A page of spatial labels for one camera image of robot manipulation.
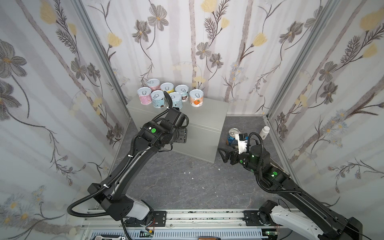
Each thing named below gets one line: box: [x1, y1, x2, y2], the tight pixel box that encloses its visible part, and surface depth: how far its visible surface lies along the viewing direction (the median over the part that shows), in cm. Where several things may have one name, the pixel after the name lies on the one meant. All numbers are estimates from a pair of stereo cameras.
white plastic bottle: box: [259, 125, 271, 140], surface depth 103 cm
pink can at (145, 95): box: [137, 87, 152, 106], surface depth 78 cm
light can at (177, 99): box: [169, 92, 183, 109], surface depth 76 cm
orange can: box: [189, 89, 204, 108], surface depth 77 cm
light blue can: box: [175, 84, 189, 103], surface depth 80 cm
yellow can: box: [160, 82, 175, 94], surface depth 81 cm
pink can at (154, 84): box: [146, 78, 161, 92], surface depth 82 cm
